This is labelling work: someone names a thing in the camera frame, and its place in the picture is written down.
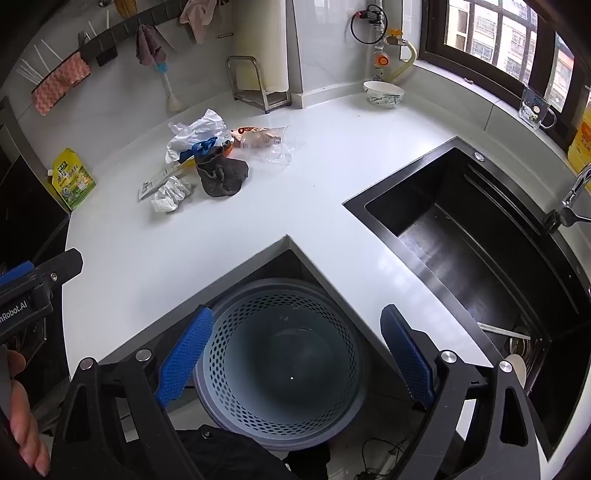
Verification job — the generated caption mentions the glass mug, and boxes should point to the glass mug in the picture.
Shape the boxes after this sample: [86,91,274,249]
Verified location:
[518,85,557,130]

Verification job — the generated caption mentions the black stove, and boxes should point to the black stove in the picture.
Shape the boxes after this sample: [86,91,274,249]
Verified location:
[0,96,71,278]

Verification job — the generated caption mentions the yellow green pouch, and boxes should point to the yellow green pouch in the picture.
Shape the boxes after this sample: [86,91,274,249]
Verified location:
[47,148,98,212]

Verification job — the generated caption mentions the white tissue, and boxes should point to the white tissue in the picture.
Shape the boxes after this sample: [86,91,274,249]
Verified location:
[151,178,193,213]

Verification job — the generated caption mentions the white dish in sink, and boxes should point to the white dish in sink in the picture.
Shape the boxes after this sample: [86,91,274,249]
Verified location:
[505,353,527,389]

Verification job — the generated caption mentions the brown snack wrapper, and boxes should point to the brown snack wrapper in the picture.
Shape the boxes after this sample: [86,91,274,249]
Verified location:
[231,127,283,151]

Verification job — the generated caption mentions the white bottle brush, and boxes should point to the white bottle brush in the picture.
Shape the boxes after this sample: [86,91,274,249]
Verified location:
[156,62,186,114]

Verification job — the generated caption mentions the pink wavy dishcloth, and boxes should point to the pink wavy dishcloth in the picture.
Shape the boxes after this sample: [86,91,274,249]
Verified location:
[31,52,92,117]

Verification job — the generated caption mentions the grey perforated plastic basket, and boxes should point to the grey perforated plastic basket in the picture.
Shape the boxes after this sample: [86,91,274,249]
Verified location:
[194,277,370,450]

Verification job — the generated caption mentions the black floor cable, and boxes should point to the black floor cable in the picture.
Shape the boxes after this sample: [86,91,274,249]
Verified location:
[355,438,409,480]

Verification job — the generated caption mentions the pink hanging cloth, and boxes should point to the pink hanging cloth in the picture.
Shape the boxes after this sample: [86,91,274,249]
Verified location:
[178,0,218,45]

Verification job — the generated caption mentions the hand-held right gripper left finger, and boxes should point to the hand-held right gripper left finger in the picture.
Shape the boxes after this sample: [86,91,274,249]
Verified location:
[51,305,215,480]

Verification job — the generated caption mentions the yellow oil bottle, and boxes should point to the yellow oil bottle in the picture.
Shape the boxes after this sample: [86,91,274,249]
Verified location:
[566,104,591,175]

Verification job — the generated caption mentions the person's left hand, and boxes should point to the person's left hand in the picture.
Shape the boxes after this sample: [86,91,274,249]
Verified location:
[0,351,51,477]

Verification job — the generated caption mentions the dark framed window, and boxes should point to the dark framed window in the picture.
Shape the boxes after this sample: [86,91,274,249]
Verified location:
[424,0,591,141]

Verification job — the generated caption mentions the dark grey cloth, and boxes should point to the dark grey cloth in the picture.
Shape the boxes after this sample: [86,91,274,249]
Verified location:
[196,147,250,199]

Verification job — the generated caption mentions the gas valve with hose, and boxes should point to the gas valve with hose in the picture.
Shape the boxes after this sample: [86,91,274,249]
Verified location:
[350,4,419,82]

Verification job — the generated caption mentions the bundle of white sticks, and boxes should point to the bundle of white sticks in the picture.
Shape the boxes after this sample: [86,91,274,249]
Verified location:
[17,9,112,88]

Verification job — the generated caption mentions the clear plastic bag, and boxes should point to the clear plastic bag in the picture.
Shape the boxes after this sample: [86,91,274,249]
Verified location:
[230,124,305,168]

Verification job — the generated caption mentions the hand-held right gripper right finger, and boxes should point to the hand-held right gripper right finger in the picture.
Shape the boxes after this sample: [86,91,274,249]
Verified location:
[379,304,550,480]

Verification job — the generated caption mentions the chrome faucet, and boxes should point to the chrome faucet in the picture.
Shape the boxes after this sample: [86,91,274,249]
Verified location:
[542,164,591,232]

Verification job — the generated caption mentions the metal board rack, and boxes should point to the metal board rack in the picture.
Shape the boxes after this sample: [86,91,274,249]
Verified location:
[225,55,293,114]

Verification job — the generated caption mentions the grey paper card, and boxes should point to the grey paper card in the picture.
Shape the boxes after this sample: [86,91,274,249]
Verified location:
[137,165,180,202]

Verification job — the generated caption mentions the chopsticks in sink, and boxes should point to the chopsticks in sink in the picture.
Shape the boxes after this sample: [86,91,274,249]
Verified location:
[477,322,533,341]

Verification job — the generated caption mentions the black kitchen sink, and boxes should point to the black kitchen sink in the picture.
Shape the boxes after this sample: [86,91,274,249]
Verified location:
[342,136,591,462]

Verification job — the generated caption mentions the white cutting board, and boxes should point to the white cutting board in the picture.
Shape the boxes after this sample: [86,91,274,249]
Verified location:
[232,0,290,93]

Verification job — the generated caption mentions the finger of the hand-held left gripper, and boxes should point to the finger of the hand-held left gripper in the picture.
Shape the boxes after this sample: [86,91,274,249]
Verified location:
[0,249,84,301]

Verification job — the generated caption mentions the white patterned bowl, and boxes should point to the white patterned bowl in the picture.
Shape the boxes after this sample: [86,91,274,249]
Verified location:
[362,80,405,110]

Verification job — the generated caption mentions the grey brown hanging cloth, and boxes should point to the grey brown hanging cloth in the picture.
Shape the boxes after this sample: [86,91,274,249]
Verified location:
[135,23,168,68]

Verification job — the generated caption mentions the white plastic bag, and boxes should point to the white plastic bag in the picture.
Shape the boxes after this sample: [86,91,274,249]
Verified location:
[165,108,234,164]

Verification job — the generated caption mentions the blue glove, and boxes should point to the blue glove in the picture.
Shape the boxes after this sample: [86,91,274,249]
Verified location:
[179,136,219,164]

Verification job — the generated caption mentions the black wall rail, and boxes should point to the black wall rail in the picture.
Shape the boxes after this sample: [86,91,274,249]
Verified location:
[76,0,188,65]

